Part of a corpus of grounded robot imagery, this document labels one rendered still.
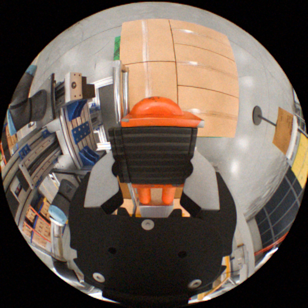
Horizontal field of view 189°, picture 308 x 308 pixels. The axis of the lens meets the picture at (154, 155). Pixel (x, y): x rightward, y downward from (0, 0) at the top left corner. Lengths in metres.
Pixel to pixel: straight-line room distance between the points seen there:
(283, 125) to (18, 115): 2.21
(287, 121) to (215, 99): 1.30
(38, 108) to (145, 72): 0.68
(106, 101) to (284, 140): 2.31
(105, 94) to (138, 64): 0.56
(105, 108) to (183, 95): 0.82
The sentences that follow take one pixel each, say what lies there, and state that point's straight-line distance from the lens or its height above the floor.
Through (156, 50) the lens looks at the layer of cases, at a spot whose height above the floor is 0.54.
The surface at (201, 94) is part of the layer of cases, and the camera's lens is 0.85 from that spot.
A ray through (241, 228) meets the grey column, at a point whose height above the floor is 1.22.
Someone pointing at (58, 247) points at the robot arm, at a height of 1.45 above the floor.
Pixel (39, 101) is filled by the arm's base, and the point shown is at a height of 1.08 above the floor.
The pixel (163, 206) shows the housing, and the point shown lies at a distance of 0.19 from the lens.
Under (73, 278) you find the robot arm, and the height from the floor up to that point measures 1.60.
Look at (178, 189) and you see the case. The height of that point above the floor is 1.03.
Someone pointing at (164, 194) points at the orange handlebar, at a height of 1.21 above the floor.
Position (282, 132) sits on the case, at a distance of 1.79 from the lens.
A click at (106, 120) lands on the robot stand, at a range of 1.25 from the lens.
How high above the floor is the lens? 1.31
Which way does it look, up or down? 58 degrees down
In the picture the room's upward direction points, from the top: 180 degrees counter-clockwise
